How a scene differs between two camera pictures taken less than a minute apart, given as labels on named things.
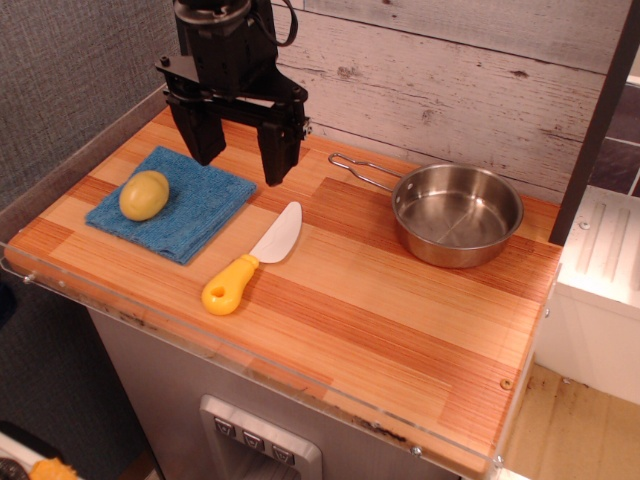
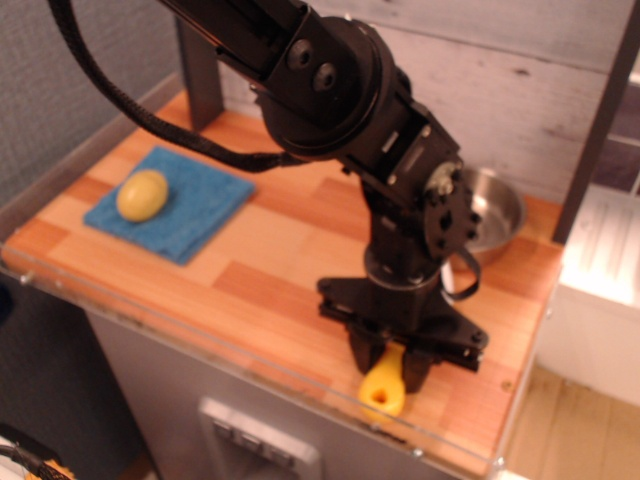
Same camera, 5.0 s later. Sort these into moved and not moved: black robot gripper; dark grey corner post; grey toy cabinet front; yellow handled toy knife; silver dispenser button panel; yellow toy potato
Moved: black robot gripper; yellow handled toy knife
Not moved: grey toy cabinet front; dark grey corner post; yellow toy potato; silver dispenser button panel
